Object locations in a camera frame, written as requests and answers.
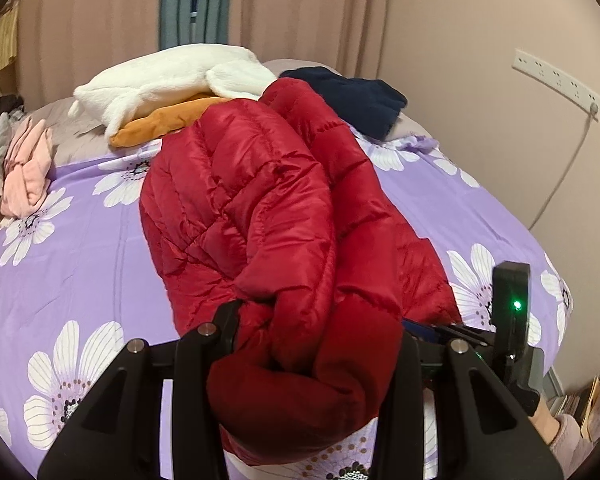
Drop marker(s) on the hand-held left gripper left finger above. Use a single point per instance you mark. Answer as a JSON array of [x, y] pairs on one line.
[[225, 325]]

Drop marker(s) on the stack of books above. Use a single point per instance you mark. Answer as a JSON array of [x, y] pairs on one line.
[[595, 400]]

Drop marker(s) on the teal curtain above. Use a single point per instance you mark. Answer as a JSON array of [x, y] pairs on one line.
[[195, 0]]

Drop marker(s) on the white fleece garment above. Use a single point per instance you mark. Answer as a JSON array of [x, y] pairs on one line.
[[170, 75]]

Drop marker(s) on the pink garment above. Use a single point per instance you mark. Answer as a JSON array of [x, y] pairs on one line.
[[27, 175]]

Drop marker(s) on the beige curtain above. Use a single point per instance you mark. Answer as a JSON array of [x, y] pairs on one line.
[[90, 20], [310, 10]]

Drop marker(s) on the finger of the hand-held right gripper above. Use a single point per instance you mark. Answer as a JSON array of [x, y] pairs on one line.
[[422, 329]]

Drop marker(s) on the black garment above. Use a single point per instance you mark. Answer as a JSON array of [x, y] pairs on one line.
[[0, 110]]

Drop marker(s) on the white wall power strip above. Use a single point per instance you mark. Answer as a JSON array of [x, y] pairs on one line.
[[555, 77]]

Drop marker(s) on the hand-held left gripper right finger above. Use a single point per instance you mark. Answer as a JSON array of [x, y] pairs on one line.
[[407, 360]]

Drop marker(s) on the orange folded garment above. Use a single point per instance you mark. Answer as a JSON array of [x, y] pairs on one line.
[[155, 125]]

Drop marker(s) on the navy folded garment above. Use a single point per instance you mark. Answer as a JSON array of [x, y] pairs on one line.
[[360, 100]]

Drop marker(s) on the red puffer jacket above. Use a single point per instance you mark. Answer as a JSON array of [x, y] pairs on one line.
[[260, 210]]

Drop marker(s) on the purple floral blanket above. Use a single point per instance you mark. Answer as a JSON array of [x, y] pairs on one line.
[[80, 260]]

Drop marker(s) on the person's right forearm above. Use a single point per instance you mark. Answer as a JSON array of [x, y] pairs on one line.
[[570, 445]]

